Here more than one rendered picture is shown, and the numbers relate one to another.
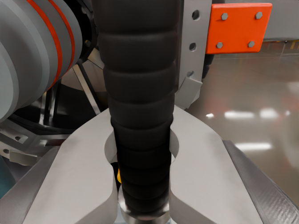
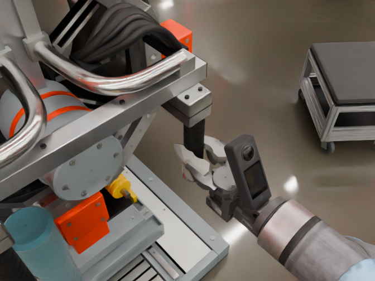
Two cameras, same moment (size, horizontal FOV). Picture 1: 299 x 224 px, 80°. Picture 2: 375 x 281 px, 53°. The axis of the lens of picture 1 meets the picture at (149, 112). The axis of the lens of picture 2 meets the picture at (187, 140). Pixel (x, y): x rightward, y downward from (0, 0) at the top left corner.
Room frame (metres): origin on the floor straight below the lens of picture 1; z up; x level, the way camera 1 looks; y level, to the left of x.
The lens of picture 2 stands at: (-0.24, 0.31, 1.34)
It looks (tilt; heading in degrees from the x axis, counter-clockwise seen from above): 48 degrees down; 318
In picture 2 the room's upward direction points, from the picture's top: straight up
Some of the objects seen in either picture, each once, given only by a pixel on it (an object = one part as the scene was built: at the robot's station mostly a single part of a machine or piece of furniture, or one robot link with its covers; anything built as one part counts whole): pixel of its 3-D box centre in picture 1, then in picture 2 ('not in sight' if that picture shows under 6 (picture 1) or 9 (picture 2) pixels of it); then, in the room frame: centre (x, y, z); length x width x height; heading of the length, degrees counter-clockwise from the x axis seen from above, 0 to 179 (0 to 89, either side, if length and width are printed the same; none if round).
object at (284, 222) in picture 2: not in sight; (285, 227); (-0.12, 0.00, 0.81); 0.10 x 0.05 x 0.09; 91
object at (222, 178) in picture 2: not in sight; (244, 197); (-0.04, 0.00, 0.80); 0.12 x 0.08 x 0.09; 1
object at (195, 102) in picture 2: not in sight; (181, 96); (0.12, 0.00, 0.93); 0.09 x 0.05 x 0.05; 1
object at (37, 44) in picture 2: not in sight; (105, 35); (0.20, 0.08, 1.03); 0.19 x 0.18 x 0.11; 1
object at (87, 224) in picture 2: not in sight; (72, 207); (0.36, 0.18, 0.48); 0.16 x 0.12 x 0.17; 1
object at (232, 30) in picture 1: (228, 27); (167, 45); (0.33, -0.14, 0.85); 0.09 x 0.08 x 0.07; 91
